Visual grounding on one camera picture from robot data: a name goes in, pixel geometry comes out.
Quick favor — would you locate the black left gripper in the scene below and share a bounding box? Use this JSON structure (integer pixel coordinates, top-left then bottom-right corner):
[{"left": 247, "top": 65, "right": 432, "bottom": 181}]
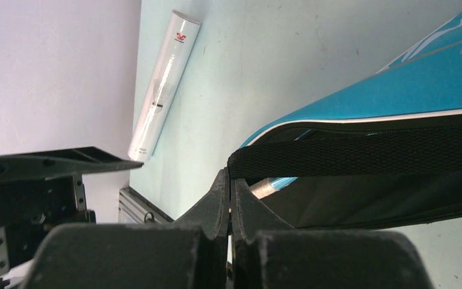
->
[{"left": 0, "top": 146, "right": 144, "bottom": 277}]

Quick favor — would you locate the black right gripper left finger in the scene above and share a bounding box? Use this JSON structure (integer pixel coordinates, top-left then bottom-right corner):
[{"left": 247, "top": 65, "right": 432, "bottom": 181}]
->
[{"left": 20, "top": 169, "right": 229, "bottom": 288}]

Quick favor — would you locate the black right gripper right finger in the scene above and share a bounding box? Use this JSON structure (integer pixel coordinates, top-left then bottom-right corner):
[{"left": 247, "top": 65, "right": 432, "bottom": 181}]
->
[{"left": 230, "top": 179, "right": 433, "bottom": 288}]

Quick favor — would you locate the white shuttlecock tube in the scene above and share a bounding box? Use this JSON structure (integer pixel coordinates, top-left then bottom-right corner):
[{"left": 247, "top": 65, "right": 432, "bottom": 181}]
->
[{"left": 128, "top": 10, "right": 202, "bottom": 163}]

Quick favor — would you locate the blue racket bag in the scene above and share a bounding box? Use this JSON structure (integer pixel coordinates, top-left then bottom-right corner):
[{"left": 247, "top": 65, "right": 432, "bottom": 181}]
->
[{"left": 227, "top": 12, "right": 462, "bottom": 229}]

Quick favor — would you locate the blue racket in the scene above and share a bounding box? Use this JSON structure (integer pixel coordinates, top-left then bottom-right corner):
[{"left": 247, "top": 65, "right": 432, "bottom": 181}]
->
[{"left": 250, "top": 177, "right": 298, "bottom": 199}]

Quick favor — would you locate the aluminium frame post left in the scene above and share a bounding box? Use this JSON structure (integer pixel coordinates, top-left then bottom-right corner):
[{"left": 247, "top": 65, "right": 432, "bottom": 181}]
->
[{"left": 118, "top": 187, "right": 174, "bottom": 224}]

